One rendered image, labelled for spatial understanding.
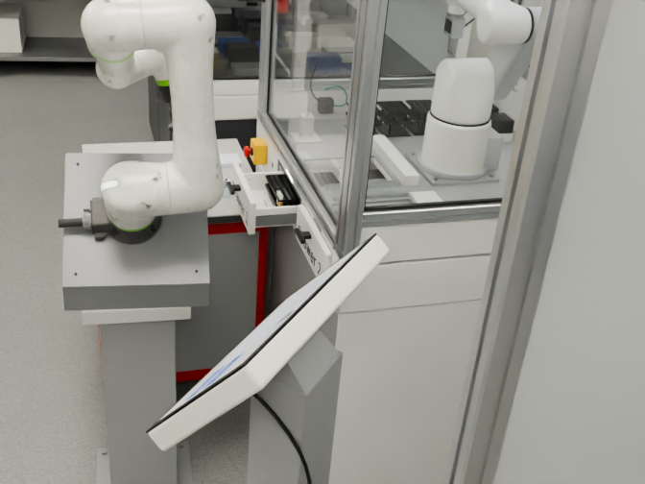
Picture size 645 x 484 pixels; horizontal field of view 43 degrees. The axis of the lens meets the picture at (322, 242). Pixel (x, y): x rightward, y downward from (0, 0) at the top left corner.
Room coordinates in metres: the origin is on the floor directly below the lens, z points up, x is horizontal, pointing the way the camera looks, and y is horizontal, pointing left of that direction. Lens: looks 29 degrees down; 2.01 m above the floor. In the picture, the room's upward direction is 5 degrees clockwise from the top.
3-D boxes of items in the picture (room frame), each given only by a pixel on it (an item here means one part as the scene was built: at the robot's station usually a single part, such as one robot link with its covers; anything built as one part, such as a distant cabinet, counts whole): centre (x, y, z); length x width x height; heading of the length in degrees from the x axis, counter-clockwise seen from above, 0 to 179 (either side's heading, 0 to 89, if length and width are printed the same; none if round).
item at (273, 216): (2.31, 0.06, 0.86); 0.40 x 0.26 x 0.06; 109
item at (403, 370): (2.39, -0.34, 0.40); 1.03 x 0.95 x 0.80; 19
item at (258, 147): (2.59, 0.25, 0.88); 0.07 x 0.05 x 0.07; 19
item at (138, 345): (1.90, 0.50, 0.38); 0.30 x 0.30 x 0.76; 15
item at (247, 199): (2.24, 0.25, 0.87); 0.29 x 0.02 x 0.11; 19
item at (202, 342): (2.58, 0.54, 0.38); 0.62 x 0.58 x 0.76; 19
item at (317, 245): (1.99, 0.03, 0.87); 0.29 x 0.02 x 0.11; 19
